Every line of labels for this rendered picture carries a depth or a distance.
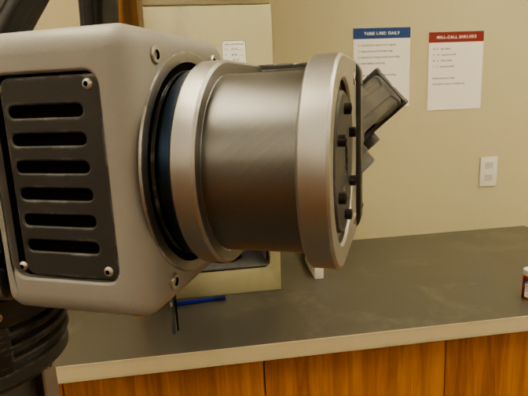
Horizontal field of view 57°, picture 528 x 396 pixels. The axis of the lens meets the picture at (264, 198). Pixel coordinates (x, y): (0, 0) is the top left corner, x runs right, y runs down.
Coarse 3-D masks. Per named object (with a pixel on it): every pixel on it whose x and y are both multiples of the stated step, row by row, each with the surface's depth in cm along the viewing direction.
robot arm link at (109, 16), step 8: (80, 0) 76; (88, 0) 75; (96, 0) 75; (104, 0) 76; (112, 0) 77; (80, 8) 77; (88, 8) 76; (96, 8) 76; (104, 8) 77; (112, 8) 78; (80, 16) 78; (88, 16) 77; (96, 16) 77; (104, 16) 78; (112, 16) 79; (80, 24) 80; (88, 24) 79
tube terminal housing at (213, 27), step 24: (144, 24) 120; (168, 24) 121; (192, 24) 121; (216, 24) 122; (240, 24) 123; (264, 24) 124; (216, 48) 123; (264, 48) 125; (192, 288) 135; (216, 288) 136; (240, 288) 137; (264, 288) 138
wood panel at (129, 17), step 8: (120, 0) 119; (128, 0) 134; (136, 0) 155; (120, 8) 118; (128, 8) 133; (136, 8) 153; (120, 16) 117; (128, 16) 132; (136, 16) 151; (136, 24) 150
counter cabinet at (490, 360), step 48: (480, 336) 120; (96, 384) 108; (144, 384) 110; (192, 384) 112; (240, 384) 113; (288, 384) 115; (336, 384) 117; (384, 384) 119; (432, 384) 121; (480, 384) 123
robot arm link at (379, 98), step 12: (372, 72) 77; (372, 84) 72; (384, 84) 76; (372, 96) 66; (384, 96) 71; (396, 96) 76; (372, 108) 62; (384, 108) 67; (396, 108) 77; (372, 120) 60; (384, 120) 79; (372, 132) 80
